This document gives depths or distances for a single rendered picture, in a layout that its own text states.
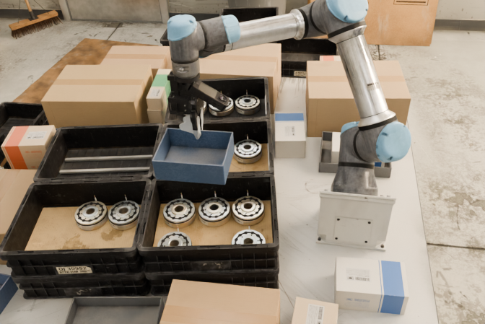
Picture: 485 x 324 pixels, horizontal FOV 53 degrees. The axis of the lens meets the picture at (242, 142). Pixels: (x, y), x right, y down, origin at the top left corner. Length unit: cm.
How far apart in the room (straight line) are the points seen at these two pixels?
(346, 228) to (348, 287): 22
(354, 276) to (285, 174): 58
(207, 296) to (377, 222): 58
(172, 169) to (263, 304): 43
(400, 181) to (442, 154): 132
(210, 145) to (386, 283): 65
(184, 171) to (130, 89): 86
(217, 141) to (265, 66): 82
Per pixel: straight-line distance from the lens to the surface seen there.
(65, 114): 221
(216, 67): 222
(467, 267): 267
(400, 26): 435
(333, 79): 211
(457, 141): 338
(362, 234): 164
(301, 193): 185
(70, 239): 166
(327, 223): 162
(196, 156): 145
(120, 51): 255
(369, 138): 150
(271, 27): 151
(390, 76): 216
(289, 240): 170
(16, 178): 191
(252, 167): 176
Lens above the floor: 200
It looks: 39 degrees down
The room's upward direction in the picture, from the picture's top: 4 degrees counter-clockwise
